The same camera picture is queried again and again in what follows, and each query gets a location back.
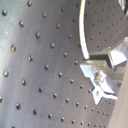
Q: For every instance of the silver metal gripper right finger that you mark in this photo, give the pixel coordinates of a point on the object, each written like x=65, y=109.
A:
x=119, y=52

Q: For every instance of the beige panel at corner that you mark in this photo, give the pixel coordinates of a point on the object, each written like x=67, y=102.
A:
x=119, y=118

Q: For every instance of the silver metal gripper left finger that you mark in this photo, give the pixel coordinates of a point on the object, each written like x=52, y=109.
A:
x=99, y=69

